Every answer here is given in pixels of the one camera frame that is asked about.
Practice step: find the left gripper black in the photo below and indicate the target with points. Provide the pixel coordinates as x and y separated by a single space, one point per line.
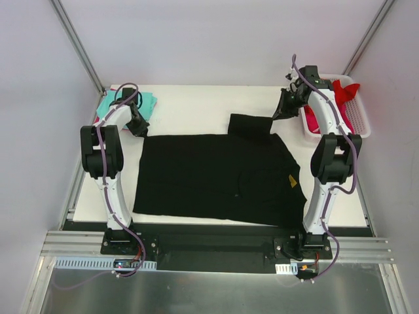
139 123

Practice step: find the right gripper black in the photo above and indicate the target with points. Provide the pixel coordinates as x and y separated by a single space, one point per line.
287 104

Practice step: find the black t-shirt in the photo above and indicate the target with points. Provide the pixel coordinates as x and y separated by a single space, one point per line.
246 175

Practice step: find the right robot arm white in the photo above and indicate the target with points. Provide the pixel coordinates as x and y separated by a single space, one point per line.
334 161

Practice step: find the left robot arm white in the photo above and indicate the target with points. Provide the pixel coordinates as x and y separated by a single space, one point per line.
102 155

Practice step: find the folded teal t-shirt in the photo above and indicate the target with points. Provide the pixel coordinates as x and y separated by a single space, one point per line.
145 109

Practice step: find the magenta t-shirt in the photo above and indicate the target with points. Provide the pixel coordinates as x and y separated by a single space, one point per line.
313 124

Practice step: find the red t-shirt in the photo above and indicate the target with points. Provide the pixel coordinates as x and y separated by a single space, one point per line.
344 94

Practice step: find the white plastic basket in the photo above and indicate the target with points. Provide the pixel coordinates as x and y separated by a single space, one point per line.
355 112

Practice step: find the left aluminium frame post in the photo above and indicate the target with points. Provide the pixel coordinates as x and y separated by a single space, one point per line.
77 44

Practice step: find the aluminium frame post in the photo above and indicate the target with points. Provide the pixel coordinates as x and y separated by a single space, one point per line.
77 44
372 30

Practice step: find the right aluminium frame post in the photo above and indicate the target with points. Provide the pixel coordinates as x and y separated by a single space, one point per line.
372 30

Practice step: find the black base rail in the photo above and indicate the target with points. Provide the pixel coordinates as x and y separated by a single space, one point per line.
195 247

